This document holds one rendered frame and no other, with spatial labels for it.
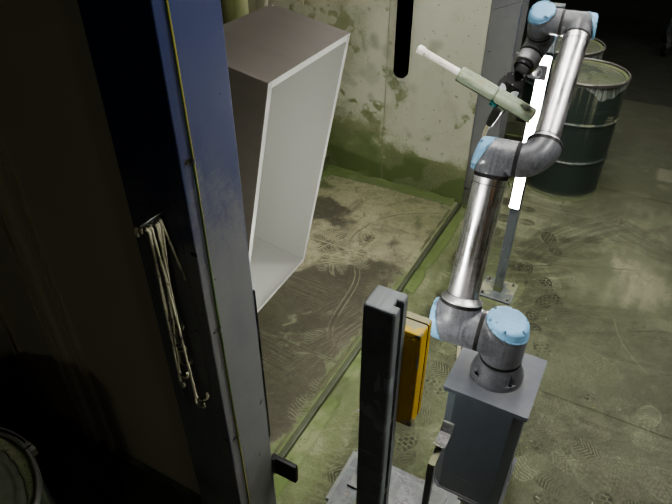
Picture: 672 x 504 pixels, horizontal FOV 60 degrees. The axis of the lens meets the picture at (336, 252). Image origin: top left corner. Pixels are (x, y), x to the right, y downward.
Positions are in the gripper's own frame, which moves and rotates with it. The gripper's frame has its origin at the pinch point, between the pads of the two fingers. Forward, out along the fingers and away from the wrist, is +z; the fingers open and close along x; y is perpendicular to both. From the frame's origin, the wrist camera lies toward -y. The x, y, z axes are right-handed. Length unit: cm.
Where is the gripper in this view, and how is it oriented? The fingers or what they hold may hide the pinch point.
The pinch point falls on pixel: (499, 104)
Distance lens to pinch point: 226.8
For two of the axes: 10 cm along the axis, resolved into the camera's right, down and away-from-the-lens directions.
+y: -0.2, 2.1, 9.8
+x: -8.4, -5.3, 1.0
